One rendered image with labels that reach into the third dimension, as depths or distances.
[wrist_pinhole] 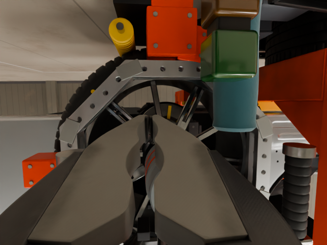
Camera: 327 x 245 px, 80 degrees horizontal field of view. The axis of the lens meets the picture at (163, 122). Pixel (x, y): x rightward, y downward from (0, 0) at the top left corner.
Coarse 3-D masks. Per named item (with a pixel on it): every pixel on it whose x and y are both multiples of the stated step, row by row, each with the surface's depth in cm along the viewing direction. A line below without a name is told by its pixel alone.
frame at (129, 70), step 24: (120, 72) 46; (144, 72) 47; (168, 72) 48; (192, 72) 48; (96, 96) 47; (72, 120) 46; (264, 120) 51; (72, 144) 47; (264, 144) 52; (264, 168) 53; (264, 192) 54
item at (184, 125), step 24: (120, 96) 63; (192, 96) 60; (96, 120) 56; (120, 120) 58; (144, 144) 61; (216, 144) 83; (240, 144) 62; (144, 168) 60; (240, 168) 62; (144, 216) 68
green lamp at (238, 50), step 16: (224, 32) 16; (240, 32) 16; (256, 32) 16; (208, 48) 17; (224, 48) 16; (240, 48) 16; (256, 48) 16; (208, 64) 17; (224, 64) 16; (240, 64) 16; (256, 64) 17; (208, 80) 18; (224, 80) 18; (240, 80) 18
